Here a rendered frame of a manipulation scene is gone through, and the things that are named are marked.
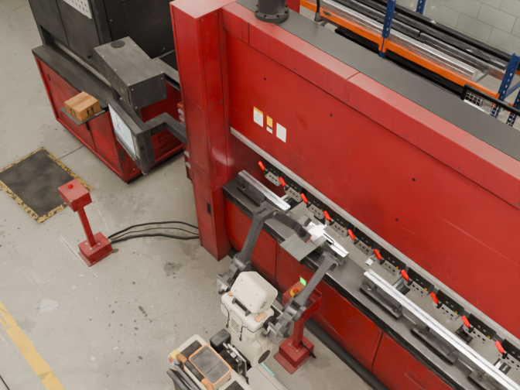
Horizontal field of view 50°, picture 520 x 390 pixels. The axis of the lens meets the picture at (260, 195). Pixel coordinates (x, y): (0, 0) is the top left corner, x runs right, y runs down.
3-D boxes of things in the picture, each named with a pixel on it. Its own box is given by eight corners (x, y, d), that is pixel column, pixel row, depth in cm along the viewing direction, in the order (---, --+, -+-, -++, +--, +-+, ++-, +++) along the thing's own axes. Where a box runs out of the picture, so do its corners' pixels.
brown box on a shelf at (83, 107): (59, 109, 465) (55, 97, 456) (86, 96, 477) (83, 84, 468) (78, 126, 450) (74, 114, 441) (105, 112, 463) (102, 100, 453)
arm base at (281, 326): (267, 323, 303) (282, 337, 297) (275, 311, 302) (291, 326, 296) (273, 323, 310) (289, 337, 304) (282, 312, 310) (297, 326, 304)
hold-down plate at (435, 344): (410, 331, 337) (411, 328, 335) (415, 326, 339) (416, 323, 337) (452, 365, 322) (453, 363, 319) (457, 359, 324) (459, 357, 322)
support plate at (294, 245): (279, 245, 367) (279, 244, 366) (307, 224, 379) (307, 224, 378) (299, 261, 358) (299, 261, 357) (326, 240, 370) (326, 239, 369)
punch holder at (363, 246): (350, 243, 344) (354, 226, 332) (360, 236, 348) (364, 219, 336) (370, 258, 337) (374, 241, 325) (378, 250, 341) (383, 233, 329)
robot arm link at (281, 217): (258, 208, 316) (271, 218, 310) (265, 200, 315) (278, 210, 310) (289, 225, 352) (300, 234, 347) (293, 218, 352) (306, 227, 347)
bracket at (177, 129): (140, 131, 421) (138, 124, 416) (166, 118, 432) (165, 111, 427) (172, 159, 401) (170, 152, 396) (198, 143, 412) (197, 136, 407)
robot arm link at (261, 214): (252, 203, 308) (265, 213, 303) (268, 200, 318) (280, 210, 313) (228, 267, 327) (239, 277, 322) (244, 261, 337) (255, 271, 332)
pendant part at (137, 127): (115, 138, 401) (105, 98, 375) (131, 132, 406) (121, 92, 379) (144, 175, 376) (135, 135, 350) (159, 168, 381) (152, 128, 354)
